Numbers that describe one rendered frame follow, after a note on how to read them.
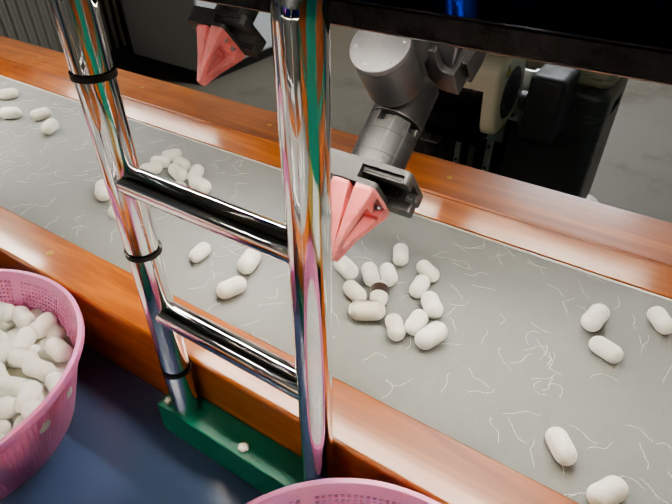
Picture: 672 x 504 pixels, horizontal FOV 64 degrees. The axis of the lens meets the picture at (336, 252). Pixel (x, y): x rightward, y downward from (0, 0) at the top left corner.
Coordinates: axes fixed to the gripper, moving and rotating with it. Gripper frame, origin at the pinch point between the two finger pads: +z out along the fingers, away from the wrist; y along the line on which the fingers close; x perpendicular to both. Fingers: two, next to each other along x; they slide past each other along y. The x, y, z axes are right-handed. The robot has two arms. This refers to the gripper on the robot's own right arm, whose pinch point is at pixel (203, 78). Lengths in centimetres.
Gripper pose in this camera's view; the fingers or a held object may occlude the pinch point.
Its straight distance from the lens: 83.6
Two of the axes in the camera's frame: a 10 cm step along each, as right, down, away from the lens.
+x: 3.6, 2.6, 9.0
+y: 8.4, 3.3, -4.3
